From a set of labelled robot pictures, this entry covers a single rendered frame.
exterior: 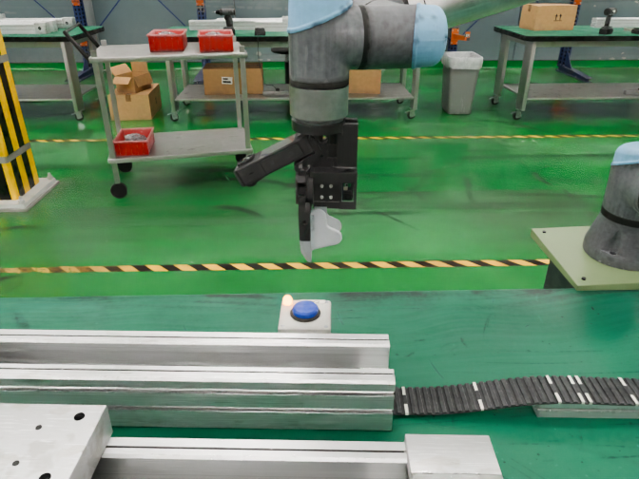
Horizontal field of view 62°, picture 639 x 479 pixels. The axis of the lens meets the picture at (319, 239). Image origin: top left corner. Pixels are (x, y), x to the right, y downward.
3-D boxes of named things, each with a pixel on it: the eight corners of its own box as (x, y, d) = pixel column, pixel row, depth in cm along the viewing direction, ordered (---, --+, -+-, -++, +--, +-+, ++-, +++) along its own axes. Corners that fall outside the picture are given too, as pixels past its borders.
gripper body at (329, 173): (356, 215, 71) (358, 126, 66) (291, 214, 71) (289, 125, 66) (354, 193, 78) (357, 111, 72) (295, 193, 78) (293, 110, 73)
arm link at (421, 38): (421, -3, 72) (342, -2, 70) (455, 5, 62) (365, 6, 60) (416, 58, 76) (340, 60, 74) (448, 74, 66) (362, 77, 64)
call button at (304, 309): (318, 309, 85) (318, 298, 84) (318, 324, 82) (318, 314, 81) (293, 309, 85) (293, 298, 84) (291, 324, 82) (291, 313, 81)
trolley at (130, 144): (248, 161, 407) (239, 18, 361) (258, 186, 359) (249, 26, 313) (106, 171, 385) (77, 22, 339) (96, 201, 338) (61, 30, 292)
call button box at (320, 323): (330, 329, 89) (331, 297, 86) (330, 368, 81) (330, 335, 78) (282, 329, 90) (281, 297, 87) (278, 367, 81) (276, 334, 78)
